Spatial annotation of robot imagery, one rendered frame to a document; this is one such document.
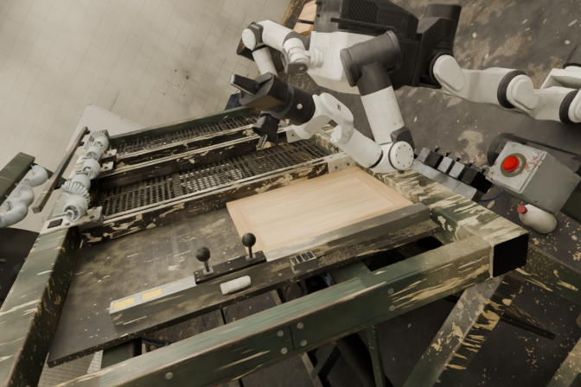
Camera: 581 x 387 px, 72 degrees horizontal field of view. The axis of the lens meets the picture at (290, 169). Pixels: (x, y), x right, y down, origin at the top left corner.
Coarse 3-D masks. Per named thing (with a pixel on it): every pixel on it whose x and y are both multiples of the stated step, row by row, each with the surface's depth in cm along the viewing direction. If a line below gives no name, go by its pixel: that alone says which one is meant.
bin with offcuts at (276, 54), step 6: (240, 42) 584; (240, 48) 582; (246, 48) 547; (270, 48) 557; (240, 54) 561; (246, 54) 557; (276, 54) 562; (252, 60) 571; (276, 60) 567; (276, 66) 573; (282, 66) 574
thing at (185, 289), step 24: (384, 216) 123; (408, 216) 122; (312, 240) 117; (336, 240) 116; (360, 240) 119; (264, 264) 111; (288, 264) 114; (168, 288) 107; (192, 288) 106; (216, 288) 108; (120, 312) 102; (144, 312) 104
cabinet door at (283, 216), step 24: (360, 168) 165; (288, 192) 155; (312, 192) 152; (336, 192) 149; (360, 192) 146; (384, 192) 143; (240, 216) 142; (264, 216) 140; (288, 216) 138; (312, 216) 135; (336, 216) 133; (360, 216) 130; (264, 240) 126; (288, 240) 123
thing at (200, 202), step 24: (288, 168) 163; (312, 168) 162; (336, 168) 165; (72, 192) 137; (216, 192) 152; (240, 192) 155; (264, 192) 158; (96, 216) 140; (120, 216) 147; (144, 216) 146; (168, 216) 149; (192, 216) 152; (96, 240) 143
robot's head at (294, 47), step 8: (288, 40) 127; (296, 40) 126; (288, 48) 125; (296, 48) 124; (304, 48) 126; (312, 48) 127; (288, 56) 126; (296, 56) 122; (304, 56) 121; (312, 56) 125; (312, 64) 126
